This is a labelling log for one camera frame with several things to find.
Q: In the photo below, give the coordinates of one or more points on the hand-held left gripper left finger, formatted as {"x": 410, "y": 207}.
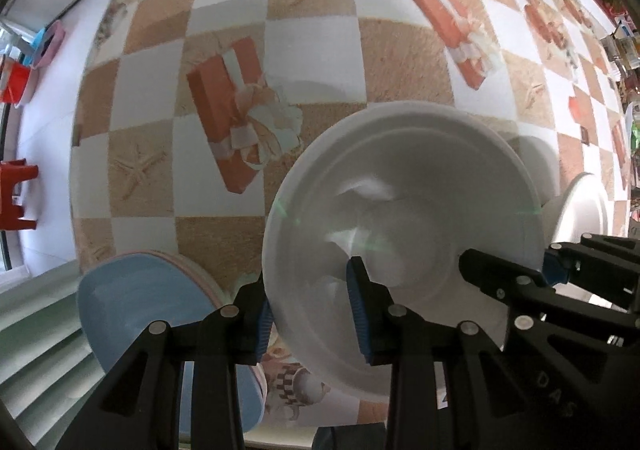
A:
{"x": 262, "y": 330}

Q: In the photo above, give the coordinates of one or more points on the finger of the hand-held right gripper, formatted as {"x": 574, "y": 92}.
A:
{"x": 500, "y": 275}
{"x": 595, "y": 270}

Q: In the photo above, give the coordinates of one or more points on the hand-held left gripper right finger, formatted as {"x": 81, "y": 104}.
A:
{"x": 357, "y": 315}

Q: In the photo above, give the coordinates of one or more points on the white foam bowl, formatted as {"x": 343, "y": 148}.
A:
{"x": 400, "y": 210}
{"x": 580, "y": 210}

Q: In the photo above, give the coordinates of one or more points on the pink square plate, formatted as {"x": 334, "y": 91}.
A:
{"x": 202, "y": 274}

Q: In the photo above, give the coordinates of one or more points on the blue square plate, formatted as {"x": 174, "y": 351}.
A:
{"x": 135, "y": 290}

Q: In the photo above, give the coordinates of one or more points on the person's dark trousers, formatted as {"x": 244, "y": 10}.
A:
{"x": 350, "y": 437}

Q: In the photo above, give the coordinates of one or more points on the cluttered pile of packets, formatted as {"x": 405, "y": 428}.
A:
{"x": 627, "y": 79}

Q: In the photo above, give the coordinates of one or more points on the pale green ribbed panel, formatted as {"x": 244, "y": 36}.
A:
{"x": 40, "y": 330}

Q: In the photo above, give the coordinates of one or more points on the red plastic stool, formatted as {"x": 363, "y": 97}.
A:
{"x": 17, "y": 190}

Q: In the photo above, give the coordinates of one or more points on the checkered tablecloth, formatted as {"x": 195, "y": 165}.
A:
{"x": 320, "y": 29}

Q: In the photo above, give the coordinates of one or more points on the blue plastic scoop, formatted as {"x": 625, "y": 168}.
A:
{"x": 41, "y": 37}

